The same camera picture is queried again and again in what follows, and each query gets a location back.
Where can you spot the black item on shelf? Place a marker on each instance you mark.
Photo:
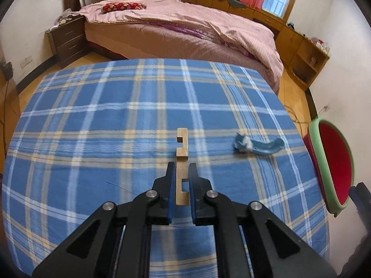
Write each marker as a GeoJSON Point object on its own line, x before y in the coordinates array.
{"type": "Point", "coordinates": [300, 75]}

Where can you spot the bed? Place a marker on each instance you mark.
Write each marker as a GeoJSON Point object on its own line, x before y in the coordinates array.
{"type": "Point", "coordinates": [139, 40]}

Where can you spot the small black item on cabinet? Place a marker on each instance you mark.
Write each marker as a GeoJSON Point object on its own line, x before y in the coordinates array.
{"type": "Point", "coordinates": [291, 25]}

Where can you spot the blue plaid tablecloth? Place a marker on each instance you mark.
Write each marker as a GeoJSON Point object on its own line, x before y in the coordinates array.
{"type": "Point", "coordinates": [116, 121]}

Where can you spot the long wooden cabinet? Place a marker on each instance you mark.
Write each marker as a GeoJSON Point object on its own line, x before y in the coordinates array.
{"type": "Point", "coordinates": [260, 16]}

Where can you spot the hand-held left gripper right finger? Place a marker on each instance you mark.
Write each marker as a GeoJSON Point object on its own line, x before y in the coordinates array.
{"type": "Point", "coordinates": [193, 191]}

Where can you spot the red floral pillow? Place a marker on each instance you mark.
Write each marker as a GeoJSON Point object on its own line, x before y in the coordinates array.
{"type": "Point", "coordinates": [123, 7]}

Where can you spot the green rimmed red bin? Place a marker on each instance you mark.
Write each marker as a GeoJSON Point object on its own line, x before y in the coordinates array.
{"type": "Point", "coordinates": [333, 156]}

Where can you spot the wooden corner shelf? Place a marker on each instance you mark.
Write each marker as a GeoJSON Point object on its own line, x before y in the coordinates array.
{"type": "Point", "coordinates": [307, 55]}

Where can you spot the dark wooden nightstand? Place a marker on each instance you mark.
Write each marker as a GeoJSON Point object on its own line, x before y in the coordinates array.
{"type": "Point", "coordinates": [68, 42]}

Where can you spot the notched wooden piece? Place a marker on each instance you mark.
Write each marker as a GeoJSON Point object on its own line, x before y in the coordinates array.
{"type": "Point", "coordinates": [182, 150]}

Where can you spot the black boxy device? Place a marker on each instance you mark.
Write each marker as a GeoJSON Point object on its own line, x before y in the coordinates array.
{"type": "Point", "coordinates": [6, 69]}

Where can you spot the clutter on nightstand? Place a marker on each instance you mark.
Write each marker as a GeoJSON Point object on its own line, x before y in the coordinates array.
{"type": "Point", "coordinates": [66, 17]}

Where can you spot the small items atop shelf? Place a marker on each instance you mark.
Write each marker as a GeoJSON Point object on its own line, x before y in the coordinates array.
{"type": "Point", "coordinates": [320, 45]}

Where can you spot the pink blanket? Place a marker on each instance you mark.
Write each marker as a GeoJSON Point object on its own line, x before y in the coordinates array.
{"type": "Point", "coordinates": [203, 17]}

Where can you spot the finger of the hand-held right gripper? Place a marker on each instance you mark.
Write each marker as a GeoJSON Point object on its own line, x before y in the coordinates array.
{"type": "Point", "coordinates": [363, 199]}

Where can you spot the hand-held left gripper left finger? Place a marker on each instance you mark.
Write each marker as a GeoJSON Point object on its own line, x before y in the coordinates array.
{"type": "Point", "coordinates": [171, 191]}

